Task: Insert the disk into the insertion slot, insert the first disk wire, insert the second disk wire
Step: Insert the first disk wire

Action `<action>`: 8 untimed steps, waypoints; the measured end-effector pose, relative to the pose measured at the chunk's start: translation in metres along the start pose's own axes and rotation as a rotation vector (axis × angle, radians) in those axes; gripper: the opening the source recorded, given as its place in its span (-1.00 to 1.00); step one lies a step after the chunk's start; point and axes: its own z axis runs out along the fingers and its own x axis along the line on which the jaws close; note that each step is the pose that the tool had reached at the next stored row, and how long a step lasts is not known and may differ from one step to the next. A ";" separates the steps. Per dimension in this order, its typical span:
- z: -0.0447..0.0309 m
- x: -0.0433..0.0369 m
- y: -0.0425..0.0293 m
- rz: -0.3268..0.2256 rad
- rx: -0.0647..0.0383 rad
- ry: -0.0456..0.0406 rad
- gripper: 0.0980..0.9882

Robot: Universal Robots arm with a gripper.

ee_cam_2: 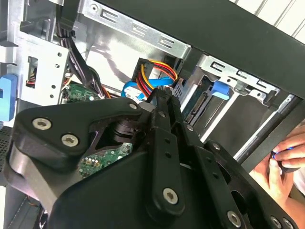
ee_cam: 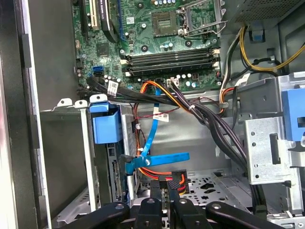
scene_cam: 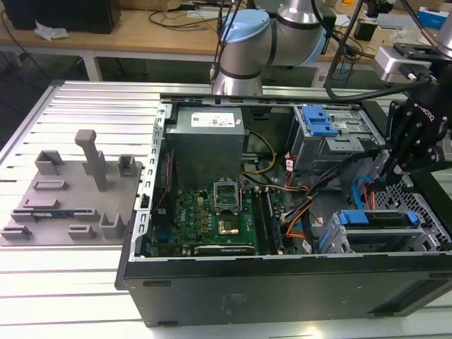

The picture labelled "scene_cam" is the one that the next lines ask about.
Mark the white crumpled paper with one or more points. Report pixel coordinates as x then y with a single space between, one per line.
49 31

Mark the metal optical drive cage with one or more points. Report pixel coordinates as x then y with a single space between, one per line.
318 155

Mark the grey power supply unit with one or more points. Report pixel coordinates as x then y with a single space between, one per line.
205 152

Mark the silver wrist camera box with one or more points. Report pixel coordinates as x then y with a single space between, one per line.
388 63

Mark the blue white carton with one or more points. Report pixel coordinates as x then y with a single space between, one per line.
436 17

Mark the grey parts rack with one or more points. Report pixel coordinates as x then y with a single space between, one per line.
70 197

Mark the wooden desk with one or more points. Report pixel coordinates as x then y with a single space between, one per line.
141 39

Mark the black open PC case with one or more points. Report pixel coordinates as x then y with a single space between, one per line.
282 289

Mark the black graphics card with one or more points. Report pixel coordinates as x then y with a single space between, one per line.
226 250

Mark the CPU socket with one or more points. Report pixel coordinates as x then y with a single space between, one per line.
229 227

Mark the green motherboard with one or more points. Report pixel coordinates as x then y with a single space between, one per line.
190 212

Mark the large black box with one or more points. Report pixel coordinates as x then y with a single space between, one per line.
63 14

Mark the metal disk bay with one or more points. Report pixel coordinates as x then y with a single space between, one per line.
339 240

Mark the hard disk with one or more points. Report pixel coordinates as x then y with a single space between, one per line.
385 226

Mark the small black box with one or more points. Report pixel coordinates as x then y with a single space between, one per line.
365 30

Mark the blue drive cage latch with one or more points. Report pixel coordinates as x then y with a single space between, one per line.
318 121

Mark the black RAM slot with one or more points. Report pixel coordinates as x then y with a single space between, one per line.
265 212
257 222

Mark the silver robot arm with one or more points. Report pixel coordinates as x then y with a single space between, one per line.
247 46

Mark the RAM stick with chips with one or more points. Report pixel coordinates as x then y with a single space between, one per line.
56 214
273 226

